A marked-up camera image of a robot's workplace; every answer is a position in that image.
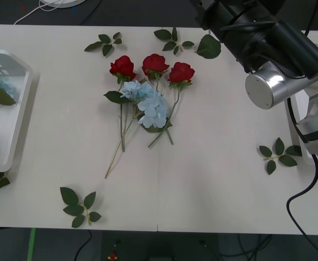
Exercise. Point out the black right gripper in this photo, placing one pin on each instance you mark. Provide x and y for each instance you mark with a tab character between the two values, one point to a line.
207	13

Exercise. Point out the red artificial rose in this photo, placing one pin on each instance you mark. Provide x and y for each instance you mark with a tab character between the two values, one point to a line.
180	72
122	66
154	63

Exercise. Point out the dark robot base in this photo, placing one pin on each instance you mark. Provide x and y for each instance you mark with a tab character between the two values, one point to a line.
158	253

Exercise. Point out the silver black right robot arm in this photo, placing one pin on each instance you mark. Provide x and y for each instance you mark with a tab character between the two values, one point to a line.
270	81

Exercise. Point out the single large green leaf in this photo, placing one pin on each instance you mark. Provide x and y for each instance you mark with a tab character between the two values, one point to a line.
209	46

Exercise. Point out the white round base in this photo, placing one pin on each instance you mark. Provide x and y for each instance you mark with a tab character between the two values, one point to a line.
66	2

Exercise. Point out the shallow white box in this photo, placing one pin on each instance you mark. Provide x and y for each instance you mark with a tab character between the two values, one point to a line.
1	146
306	160

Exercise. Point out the red yellow button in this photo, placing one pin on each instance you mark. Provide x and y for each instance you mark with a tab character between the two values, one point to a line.
112	256

